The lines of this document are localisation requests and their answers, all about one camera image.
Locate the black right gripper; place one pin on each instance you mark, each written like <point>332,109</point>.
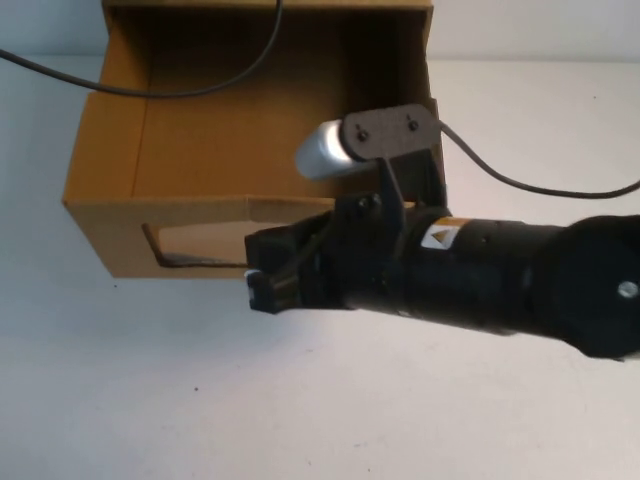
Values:
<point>350,260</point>

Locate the brown cardboard shoe box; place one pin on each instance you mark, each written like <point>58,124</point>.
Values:
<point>107,230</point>

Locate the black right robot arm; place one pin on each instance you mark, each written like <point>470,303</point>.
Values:
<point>510,280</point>

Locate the white plastic pull tab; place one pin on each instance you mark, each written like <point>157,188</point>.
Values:
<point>252,275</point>

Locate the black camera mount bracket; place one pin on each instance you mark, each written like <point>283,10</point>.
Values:
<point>387,130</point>

